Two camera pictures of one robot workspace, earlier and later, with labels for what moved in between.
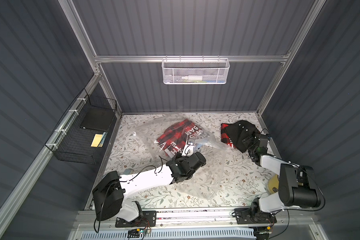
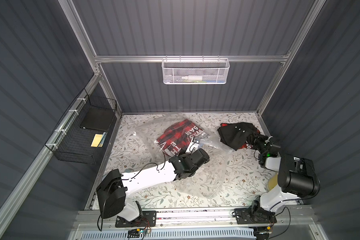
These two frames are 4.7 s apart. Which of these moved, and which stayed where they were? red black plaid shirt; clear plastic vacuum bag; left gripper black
Moved: red black plaid shirt
Stayed: clear plastic vacuum bag; left gripper black
